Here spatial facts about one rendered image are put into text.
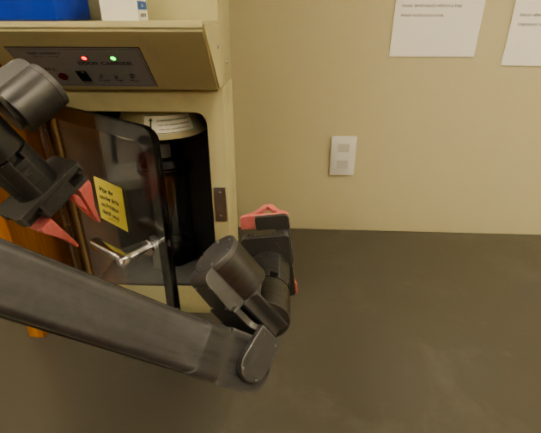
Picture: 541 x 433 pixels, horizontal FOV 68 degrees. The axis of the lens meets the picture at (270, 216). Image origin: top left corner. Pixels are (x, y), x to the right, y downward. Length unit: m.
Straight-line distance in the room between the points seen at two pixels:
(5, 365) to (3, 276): 0.57
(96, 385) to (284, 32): 0.88
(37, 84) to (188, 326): 0.33
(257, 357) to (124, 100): 0.49
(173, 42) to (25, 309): 0.39
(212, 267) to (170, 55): 0.32
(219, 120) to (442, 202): 0.79
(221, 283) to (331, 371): 0.40
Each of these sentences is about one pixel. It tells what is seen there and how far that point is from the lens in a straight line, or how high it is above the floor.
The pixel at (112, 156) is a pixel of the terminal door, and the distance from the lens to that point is 0.64.
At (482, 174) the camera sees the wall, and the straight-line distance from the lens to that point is 1.30.
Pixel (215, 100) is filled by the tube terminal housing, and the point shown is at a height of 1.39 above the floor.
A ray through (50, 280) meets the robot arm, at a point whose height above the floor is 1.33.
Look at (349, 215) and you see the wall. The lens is 1.25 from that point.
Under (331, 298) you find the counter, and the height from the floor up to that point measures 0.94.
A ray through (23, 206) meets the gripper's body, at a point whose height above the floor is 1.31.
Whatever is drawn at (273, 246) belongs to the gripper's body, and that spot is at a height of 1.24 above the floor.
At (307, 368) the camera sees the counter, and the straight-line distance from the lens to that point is 0.79.
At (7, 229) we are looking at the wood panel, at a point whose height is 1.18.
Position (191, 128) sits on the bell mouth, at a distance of 0.78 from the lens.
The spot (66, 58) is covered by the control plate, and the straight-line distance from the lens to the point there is 0.69.
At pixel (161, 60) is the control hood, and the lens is 0.64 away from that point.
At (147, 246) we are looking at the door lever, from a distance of 0.64.
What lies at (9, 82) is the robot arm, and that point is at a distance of 0.57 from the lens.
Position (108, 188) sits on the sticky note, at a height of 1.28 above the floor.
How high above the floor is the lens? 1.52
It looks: 27 degrees down
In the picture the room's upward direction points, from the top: straight up
